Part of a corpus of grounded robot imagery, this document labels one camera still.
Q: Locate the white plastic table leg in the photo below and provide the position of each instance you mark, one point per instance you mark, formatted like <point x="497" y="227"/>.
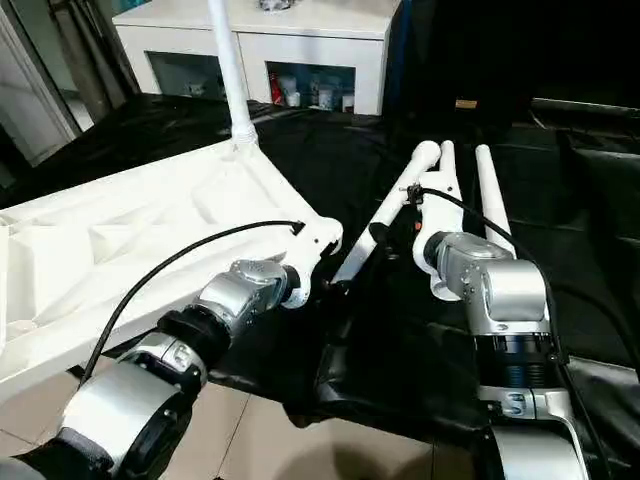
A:
<point x="230" y="70"/>
<point x="447" y="165"/>
<point x="492" y="195"/>
<point x="395" y="205"/>

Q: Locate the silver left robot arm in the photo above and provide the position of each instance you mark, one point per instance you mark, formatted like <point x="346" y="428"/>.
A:
<point x="170" y="370"/>

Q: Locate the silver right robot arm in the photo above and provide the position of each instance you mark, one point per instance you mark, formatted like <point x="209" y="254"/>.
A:
<point x="500" y="320"/>

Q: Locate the black mat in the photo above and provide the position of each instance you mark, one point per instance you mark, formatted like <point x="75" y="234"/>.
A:
<point x="400" y="350"/>

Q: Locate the black box with tan label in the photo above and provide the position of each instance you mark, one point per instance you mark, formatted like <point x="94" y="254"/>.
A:
<point x="460" y="50"/>

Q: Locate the red bottle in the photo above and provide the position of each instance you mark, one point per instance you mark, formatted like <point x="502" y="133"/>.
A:
<point x="276" y="92"/>

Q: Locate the white cabinet with glass doors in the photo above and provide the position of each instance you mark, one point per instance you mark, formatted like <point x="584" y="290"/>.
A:
<point x="260" y="25"/>

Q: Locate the grey curtain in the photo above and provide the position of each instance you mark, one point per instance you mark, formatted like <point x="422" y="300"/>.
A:
<point x="90" y="45"/>

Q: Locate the dark metal rail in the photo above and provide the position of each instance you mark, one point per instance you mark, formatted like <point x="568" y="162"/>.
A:
<point x="590" y="106"/>

